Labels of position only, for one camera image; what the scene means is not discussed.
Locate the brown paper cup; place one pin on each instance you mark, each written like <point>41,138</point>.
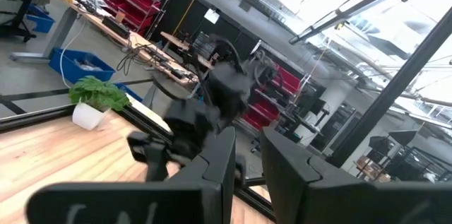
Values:
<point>120,16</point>

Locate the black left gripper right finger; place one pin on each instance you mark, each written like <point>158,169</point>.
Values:
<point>318,199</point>

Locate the grey desk foot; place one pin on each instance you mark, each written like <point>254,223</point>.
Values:
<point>30,57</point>

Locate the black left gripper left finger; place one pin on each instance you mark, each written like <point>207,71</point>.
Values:
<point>197,203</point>

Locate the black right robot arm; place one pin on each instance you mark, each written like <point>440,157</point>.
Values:
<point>229,86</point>

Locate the long wooden desk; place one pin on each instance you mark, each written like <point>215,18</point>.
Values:
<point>141,42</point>

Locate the black power strip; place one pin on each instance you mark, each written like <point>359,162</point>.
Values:
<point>116,27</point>

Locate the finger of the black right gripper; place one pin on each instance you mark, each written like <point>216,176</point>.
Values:
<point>157,167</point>

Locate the blue storage bin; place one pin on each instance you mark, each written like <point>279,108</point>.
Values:
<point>70,73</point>
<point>40,22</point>
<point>129,91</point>

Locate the white paper sign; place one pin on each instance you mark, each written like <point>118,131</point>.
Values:
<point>212,16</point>

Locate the metal shelf with red bins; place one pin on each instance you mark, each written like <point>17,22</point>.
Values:
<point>282,82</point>
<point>134,1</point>

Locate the green plant in white pot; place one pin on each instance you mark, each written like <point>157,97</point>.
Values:
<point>99,93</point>

